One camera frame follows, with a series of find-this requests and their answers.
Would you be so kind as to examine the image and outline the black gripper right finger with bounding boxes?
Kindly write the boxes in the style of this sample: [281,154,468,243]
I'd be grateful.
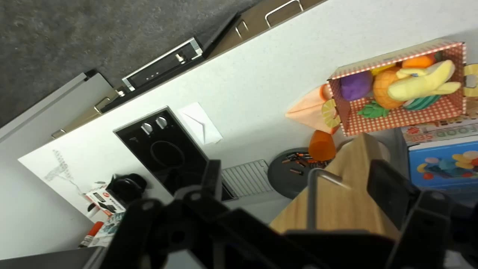
[368,158,478,269]

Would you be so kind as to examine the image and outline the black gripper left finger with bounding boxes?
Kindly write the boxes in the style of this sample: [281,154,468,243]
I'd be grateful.
[99,158,224,269]

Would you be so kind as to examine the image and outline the black pot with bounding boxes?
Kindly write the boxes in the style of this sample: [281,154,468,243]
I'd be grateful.
[105,172,148,206]

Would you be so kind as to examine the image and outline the red bottle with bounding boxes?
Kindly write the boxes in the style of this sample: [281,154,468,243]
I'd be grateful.
[79,221,106,248]

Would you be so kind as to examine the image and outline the blue toy food box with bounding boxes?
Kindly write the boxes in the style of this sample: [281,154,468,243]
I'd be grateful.
[398,118,478,192]

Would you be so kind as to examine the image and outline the black cooktop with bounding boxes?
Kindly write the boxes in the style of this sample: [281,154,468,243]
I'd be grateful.
[114,106,211,198]

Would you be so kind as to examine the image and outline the white vent grille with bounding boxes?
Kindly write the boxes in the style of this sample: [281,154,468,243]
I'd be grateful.
[221,158,274,198]

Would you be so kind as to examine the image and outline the white envelope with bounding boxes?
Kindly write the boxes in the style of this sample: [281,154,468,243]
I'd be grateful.
[176,101,224,146]

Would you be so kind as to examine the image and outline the striped green plush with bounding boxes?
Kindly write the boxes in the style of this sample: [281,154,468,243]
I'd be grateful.
[402,94,444,112]

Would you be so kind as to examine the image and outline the green leaf plush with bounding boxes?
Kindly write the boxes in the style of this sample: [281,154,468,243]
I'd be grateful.
[357,101,392,119]

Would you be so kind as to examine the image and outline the orange plastic cup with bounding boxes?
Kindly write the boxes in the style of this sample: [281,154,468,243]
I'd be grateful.
[308,128,339,163]

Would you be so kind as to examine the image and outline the yellow banana plush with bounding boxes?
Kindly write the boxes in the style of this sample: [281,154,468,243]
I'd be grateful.
[387,58,463,103]

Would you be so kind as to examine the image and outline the ribbed orange plush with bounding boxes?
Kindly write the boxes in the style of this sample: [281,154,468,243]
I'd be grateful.
[372,65,407,110]

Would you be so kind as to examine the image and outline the grey round plate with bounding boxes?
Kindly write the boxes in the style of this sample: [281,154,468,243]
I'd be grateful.
[266,146,345,200]

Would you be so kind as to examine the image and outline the yellow pineapple slice toy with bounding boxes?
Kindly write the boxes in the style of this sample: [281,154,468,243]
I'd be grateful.
[320,97,342,130]

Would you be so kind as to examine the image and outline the purple plush fruit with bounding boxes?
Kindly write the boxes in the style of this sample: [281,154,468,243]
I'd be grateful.
[339,70,374,103]

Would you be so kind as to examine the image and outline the round orange plush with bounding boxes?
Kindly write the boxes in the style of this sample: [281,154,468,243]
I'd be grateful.
[401,54,436,70]

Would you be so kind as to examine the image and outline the black dishwasher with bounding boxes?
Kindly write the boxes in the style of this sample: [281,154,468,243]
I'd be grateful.
[121,37,205,94]

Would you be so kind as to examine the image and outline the brown lower cabinet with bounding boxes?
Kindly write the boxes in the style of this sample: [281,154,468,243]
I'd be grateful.
[203,0,330,58]

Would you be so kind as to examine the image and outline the yellow ring toy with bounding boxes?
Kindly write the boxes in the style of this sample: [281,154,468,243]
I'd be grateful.
[462,64,478,98]

